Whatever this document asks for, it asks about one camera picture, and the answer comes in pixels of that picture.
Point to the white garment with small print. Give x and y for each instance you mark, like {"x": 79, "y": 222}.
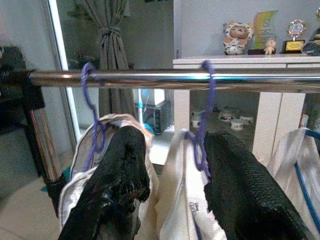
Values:
{"x": 175, "y": 200}

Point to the dark trophy figurine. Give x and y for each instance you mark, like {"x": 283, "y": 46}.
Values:
{"x": 312, "y": 47}

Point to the gold trophy on black base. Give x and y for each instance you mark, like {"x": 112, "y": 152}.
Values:
{"x": 296, "y": 27}

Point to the plain white cotton garment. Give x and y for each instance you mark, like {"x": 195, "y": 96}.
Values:
{"x": 285, "y": 155}

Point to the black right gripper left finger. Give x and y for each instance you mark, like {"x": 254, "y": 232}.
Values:
{"x": 117, "y": 175}

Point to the steel clothes rail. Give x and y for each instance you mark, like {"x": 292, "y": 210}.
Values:
{"x": 150, "y": 80}

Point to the grey tied curtain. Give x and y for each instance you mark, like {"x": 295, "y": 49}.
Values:
{"x": 110, "y": 55}

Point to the white garment with grey piping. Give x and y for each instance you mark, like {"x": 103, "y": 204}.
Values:
{"x": 72, "y": 195}

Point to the grey curtain tieback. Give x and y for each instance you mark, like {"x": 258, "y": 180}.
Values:
{"x": 110, "y": 32}

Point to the black metal shelf unit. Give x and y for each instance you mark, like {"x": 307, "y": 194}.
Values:
{"x": 12, "y": 57}

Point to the small bald doll figurine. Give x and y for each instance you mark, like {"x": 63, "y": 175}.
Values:
{"x": 270, "y": 45}

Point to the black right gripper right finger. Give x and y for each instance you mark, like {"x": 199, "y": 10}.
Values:
{"x": 245, "y": 190}

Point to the white glass door frame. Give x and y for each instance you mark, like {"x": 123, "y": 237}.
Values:
{"x": 60, "y": 45}

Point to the steel rack upright pole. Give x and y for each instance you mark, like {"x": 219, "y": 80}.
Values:
{"x": 43, "y": 145}

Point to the white display cabinet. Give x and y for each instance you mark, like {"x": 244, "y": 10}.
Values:
{"x": 181, "y": 112}

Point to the yellow-green glass award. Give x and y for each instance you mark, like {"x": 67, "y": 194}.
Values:
{"x": 263, "y": 27}

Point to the white cow-print mug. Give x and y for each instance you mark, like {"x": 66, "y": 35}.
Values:
{"x": 237, "y": 125}
{"x": 196, "y": 123}
{"x": 247, "y": 119}
{"x": 226, "y": 113}

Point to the grey portable speaker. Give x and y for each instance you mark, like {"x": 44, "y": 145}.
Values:
{"x": 160, "y": 117}

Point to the plush bear in cow suit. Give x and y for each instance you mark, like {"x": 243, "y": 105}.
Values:
{"x": 237, "y": 35}

